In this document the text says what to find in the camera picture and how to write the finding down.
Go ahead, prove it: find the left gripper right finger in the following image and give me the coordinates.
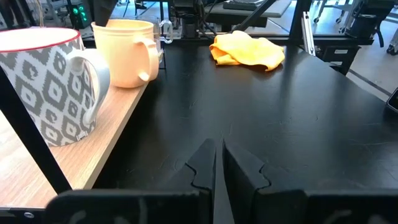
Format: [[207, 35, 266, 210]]
[[222, 139, 398, 224]]

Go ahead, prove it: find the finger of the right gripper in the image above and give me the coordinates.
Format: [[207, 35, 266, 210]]
[[92, 0, 119, 28]]

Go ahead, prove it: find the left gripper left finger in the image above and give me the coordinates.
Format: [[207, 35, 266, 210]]
[[45, 138, 218, 224]]

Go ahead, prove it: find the orange mug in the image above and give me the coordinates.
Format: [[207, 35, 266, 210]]
[[90, 19, 160, 89]]

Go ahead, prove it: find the clear glass cup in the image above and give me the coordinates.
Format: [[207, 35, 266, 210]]
[[151, 17, 174, 65]]

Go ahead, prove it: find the grey white patterned mug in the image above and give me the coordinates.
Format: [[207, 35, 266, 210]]
[[0, 27, 111, 147]]

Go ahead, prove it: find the yellow cloth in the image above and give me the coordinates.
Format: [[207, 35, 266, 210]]
[[208, 29, 286, 72]]

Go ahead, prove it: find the black keyboard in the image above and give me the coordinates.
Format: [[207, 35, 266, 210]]
[[222, 0, 267, 11]]

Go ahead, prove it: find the grey desk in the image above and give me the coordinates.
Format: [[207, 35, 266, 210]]
[[203, 0, 292, 19]]

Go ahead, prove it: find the silver metal bracket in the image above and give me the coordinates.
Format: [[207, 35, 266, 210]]
[[300, 11, 317, 57]]

